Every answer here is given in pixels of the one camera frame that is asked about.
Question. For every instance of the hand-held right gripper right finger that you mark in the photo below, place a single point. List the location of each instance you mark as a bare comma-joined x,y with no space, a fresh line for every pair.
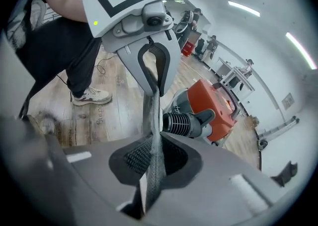
211,195

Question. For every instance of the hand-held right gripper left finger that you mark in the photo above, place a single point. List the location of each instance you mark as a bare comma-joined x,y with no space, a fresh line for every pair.
99,195

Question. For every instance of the person's left forearm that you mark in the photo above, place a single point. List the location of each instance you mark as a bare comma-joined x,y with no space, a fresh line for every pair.
67,1

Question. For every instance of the red box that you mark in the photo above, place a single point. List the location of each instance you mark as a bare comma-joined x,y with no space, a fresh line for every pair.
187,48

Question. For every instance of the grey backpack machine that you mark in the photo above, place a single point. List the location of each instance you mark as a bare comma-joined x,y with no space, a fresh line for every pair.
182,22

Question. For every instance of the red vacuum cleaner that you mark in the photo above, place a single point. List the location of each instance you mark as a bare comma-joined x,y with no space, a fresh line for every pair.
211,100

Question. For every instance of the white table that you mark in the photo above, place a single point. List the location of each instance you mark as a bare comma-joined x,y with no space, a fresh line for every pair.
236,81
223,63

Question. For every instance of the person's left shoe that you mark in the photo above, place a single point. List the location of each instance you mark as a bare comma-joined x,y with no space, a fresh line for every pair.
92,97

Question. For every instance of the person's black trousers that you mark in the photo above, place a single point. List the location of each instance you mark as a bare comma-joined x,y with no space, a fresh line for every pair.
62,46

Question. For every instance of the metal ladder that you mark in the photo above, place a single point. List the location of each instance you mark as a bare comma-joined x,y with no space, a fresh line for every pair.
278,128

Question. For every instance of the grey wall plate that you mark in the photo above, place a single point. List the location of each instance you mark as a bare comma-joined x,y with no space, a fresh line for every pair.
288,101

